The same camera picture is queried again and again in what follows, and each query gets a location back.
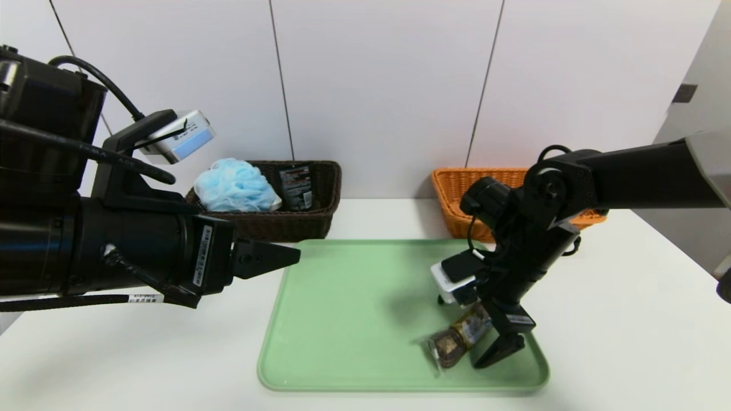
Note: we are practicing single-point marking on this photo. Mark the black cosmetic tube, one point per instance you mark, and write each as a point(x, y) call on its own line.
point(296, 188)

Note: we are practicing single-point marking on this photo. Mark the black left camera bracket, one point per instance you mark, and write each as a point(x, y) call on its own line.
point(125, 182)

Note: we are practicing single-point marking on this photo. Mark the blue mesh bath loofah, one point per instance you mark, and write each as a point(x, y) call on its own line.
point(234, 188)

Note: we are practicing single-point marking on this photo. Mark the orange wicker basket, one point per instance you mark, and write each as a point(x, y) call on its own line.
point(451, 194)

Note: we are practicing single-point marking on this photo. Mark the green plastic tray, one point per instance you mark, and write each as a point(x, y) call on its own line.
point(342, 342)

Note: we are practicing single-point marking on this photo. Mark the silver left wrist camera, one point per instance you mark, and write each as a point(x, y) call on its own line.
point(183, 140)

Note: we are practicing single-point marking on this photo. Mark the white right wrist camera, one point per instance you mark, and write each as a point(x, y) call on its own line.
point(454, 282)

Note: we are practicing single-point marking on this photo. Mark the dark brown wicker basket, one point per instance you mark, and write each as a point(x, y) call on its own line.
point(297, 225)

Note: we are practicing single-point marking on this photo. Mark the gold chocolate pack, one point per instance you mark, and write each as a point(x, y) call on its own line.
point(451, 345)

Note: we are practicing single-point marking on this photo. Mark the black wall fixture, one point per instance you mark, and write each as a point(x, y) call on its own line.
point(683, 93)

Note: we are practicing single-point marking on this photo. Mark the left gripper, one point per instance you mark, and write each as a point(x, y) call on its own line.
point(209, 257)

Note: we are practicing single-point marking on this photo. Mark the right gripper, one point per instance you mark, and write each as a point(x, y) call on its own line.
point(515, 319)

